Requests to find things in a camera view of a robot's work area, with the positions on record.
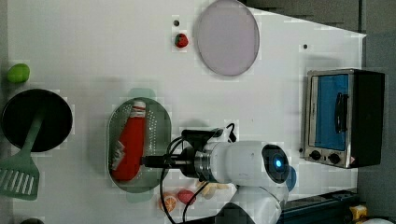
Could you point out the black frying pan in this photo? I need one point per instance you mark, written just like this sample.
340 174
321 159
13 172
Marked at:
19 112

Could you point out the green toy lime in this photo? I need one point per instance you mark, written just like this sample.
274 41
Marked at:
18 73

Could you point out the green oval strainer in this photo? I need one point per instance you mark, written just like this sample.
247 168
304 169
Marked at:
158 129

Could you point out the toy orange slice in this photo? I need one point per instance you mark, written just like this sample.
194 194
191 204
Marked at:
168 200

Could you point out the yellow toy banana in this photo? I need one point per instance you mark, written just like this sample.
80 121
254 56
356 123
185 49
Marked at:
210 188

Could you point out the blue small bowl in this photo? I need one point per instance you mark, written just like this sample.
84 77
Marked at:
291 179

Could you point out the pink toy fruit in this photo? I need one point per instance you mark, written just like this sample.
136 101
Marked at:
186 196

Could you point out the grey round plate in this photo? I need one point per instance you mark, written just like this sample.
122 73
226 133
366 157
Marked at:
228 37

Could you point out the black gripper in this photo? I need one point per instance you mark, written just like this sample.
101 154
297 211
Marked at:
183 161

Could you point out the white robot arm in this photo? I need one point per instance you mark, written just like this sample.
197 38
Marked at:
258 170

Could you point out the yellow red clamp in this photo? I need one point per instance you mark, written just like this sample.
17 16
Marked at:
359 213

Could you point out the dark round object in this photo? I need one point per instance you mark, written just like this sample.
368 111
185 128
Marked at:
32 221

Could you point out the red ketchup bottle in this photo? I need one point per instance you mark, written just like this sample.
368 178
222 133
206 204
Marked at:
130 145

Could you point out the green slotted spatula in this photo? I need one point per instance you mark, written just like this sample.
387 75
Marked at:
19 174

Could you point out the red toy strawberry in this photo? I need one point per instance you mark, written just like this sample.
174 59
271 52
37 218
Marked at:
181 41

